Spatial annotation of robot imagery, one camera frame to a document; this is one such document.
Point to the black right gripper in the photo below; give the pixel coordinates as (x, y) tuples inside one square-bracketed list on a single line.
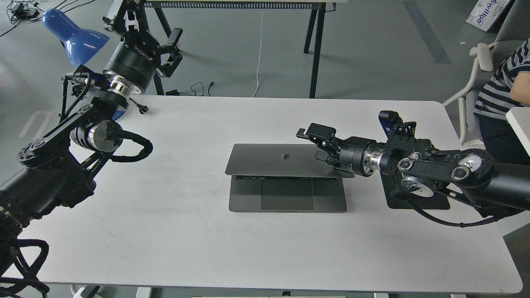
[(351, 152)]

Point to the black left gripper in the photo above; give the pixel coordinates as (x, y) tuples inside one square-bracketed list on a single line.
[(137, 56)]

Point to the grey laptop computer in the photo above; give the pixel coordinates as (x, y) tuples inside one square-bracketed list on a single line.
[(283, 178)]

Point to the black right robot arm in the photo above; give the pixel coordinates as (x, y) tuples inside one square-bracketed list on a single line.
[(472, 176)]

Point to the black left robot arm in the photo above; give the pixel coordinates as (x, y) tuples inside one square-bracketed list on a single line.
[(59, 168)]

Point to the black trestle table background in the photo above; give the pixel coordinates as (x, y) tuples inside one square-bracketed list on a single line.
[(249, 47)]

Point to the blue desk lamp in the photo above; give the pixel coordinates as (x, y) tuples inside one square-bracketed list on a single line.
[(80, 45)]

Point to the black mouse pad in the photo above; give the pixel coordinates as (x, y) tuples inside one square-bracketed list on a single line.
[(396, 197)]

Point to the person in striped shirt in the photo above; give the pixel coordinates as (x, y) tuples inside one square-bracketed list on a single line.
[(509, 87)]

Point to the white cardboard box blue print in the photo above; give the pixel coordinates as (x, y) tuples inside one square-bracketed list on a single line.
[(486, 13)]

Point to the white office chair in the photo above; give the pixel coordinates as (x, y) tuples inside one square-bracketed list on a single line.
[(514, 31)]

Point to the black cable bundle floor corner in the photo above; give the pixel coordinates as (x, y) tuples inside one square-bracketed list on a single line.
[(19, 12)]

